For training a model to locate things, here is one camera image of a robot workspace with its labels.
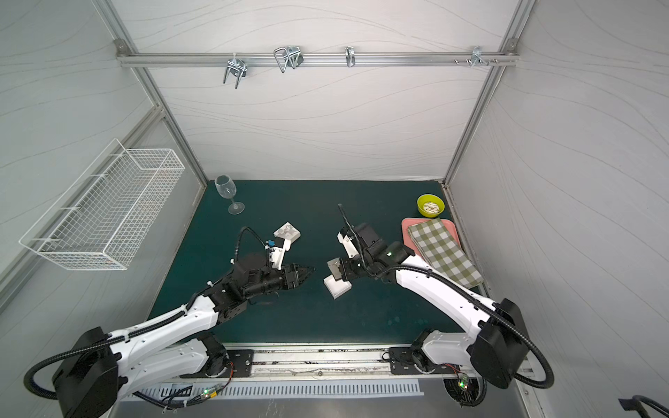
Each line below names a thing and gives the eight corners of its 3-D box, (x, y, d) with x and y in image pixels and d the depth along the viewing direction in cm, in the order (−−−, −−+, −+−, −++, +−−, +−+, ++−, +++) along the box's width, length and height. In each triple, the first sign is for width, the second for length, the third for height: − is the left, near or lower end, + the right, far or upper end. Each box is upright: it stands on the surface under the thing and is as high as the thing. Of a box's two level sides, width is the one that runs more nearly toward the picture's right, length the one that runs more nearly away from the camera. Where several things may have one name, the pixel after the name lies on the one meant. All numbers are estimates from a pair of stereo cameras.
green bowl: (419, 217, 108) (421, 212, 106) (415, 198, 115) (417, 193, 112) (444, 217, 108) (447, 212, 106) (438, 198, 115) (441, 193, 112)
